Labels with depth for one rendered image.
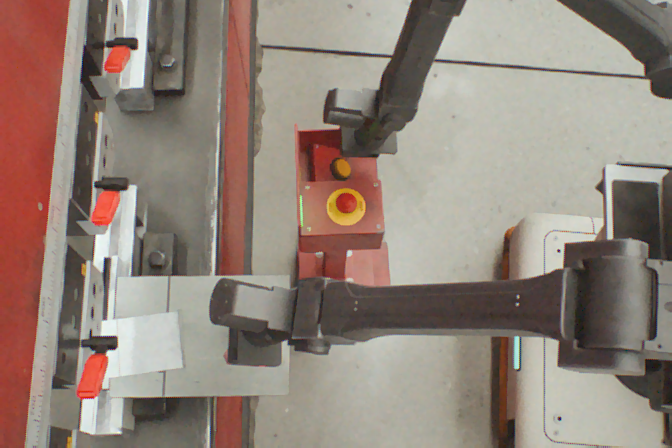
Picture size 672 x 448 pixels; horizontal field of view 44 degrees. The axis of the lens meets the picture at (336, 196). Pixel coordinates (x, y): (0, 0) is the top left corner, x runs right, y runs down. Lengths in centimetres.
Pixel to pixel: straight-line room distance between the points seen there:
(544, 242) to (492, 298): 135
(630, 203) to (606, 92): 131
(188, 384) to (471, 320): 58
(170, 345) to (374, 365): 107
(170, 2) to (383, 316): 90
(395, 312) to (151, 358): 52
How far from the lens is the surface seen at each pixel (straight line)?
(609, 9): 110
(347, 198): 152
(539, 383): 205
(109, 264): 134
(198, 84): 155
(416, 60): 119
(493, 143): 249
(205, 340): 128
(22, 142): 86
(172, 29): 158
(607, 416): 208
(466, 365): 230
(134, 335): 130
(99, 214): 102
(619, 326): 71
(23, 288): 86
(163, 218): 147
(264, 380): 126
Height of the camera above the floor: 225
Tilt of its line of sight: 71 degrees down
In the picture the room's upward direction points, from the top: 3 degrees clockwise
